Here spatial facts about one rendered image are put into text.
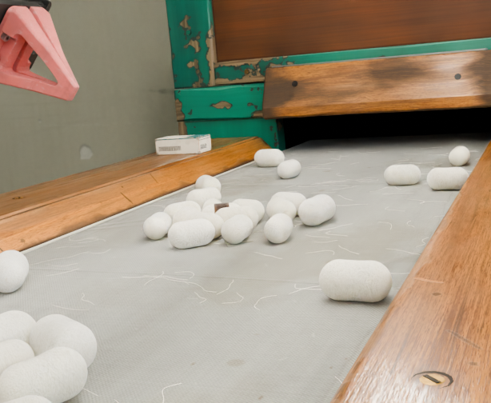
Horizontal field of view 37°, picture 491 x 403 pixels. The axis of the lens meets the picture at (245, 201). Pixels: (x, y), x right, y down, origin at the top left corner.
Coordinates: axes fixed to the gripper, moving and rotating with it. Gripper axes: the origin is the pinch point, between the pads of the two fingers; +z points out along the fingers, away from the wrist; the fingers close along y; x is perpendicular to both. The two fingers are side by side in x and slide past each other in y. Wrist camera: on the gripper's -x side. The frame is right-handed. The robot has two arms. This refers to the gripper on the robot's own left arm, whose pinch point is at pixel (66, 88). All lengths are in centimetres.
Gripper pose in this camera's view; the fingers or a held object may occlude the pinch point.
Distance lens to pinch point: 63.0
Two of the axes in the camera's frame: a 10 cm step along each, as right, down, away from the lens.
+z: 7.6, 6.3, -1.8
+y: 3.7, -1.9, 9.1
